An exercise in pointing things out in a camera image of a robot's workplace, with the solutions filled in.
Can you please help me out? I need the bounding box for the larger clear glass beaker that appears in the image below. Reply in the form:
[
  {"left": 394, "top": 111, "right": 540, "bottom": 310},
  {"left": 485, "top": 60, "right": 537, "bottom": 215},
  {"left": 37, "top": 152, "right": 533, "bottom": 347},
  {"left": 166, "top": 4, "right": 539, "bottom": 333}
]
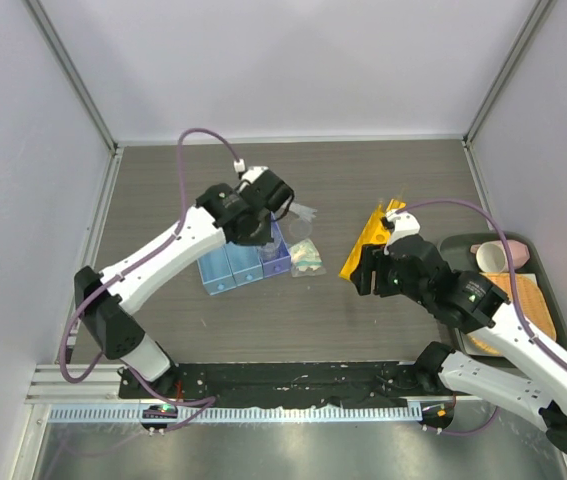
[{"left": 258, "top": 236, "right": 283, "bottom": 262}]

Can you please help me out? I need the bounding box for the blue three-compartment organizer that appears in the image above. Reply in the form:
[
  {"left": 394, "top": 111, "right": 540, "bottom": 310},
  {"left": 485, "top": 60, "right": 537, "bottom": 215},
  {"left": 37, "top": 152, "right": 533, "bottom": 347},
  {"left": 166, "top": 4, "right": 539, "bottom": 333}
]
[{"left": 197, "top": 221, "right": 291, "bottom": 296}]

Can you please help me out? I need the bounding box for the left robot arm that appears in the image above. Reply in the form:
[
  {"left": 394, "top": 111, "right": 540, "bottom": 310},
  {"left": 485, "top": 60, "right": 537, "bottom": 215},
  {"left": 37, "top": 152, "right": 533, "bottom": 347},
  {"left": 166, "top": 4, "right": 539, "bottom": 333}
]
[{"left": 74, "top": 167, "right": 294, "bottom": 399}]

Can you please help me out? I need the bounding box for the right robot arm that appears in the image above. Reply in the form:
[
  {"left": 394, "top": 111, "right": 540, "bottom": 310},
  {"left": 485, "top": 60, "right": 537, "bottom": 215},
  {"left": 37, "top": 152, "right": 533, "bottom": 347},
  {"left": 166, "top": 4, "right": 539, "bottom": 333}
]
[{"left": 350, "top": 235, "right": 567, "bottom": 455}]

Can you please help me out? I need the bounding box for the yellow test tube rack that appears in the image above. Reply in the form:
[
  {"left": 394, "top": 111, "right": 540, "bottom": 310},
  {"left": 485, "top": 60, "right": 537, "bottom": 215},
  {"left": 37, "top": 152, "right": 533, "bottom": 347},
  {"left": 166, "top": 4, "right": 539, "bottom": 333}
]
[{"left": 339, "top": 199, "right": 406, "bottom": 281}]

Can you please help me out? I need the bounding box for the clear plastic pipettes bundle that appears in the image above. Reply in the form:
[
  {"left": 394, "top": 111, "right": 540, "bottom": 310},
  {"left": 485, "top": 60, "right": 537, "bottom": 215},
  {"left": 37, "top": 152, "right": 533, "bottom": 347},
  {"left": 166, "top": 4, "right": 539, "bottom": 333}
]
[{"left": 283, "top": 202, "right": 317, "bottom": 223}]

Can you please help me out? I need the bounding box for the plastic bag with gloves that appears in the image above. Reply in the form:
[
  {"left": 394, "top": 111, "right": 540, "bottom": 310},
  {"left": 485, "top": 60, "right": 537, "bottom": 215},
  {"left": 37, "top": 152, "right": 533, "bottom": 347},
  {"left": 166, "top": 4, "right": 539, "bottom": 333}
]
[{"left": 289, "top": 238, "right": 325, "bottom": 278}]

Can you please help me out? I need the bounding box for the pink paper cup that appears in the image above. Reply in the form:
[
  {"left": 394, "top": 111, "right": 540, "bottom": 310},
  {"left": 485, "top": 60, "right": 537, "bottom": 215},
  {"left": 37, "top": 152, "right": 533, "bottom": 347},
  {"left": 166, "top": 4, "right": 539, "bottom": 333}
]
[{"left": 470, "top": 240, "right": 531, "bottom": 273}]

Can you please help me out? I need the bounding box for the dark grey tray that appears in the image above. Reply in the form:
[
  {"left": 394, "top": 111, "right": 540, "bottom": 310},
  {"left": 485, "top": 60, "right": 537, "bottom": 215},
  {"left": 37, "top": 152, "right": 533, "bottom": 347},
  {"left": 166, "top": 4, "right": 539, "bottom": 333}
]
[{"left": 436, "top": 230, "right": 567, "bottom": 356}]

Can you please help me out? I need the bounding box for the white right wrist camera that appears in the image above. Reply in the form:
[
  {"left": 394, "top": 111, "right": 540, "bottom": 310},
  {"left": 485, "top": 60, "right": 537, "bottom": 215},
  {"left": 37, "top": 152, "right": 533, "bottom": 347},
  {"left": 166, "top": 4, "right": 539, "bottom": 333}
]
[{"left": 382, "top": 209, "right": 420, "bottom": 256}]

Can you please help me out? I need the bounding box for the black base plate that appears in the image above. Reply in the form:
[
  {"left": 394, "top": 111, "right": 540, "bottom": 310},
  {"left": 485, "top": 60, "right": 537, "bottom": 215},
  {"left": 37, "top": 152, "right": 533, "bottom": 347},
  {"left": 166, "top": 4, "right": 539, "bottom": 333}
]
[{"left": 118, "top": 360, "right": 474, "bottom": 409}]

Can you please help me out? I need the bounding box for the white slotted cable duct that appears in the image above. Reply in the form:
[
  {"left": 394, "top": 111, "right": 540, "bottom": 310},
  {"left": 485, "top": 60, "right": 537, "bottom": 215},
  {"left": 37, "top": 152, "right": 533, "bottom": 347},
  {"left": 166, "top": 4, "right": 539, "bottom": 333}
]
[{"left": 48, "top": 402, "right": 422, "bottom": 424}]

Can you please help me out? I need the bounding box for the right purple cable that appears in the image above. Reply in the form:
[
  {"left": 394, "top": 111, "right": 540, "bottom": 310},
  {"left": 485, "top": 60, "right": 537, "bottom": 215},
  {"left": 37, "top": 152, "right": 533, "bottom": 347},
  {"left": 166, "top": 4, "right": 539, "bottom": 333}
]
[{"left": 395, "top": 198, "right": 567, "bottom": 435}]

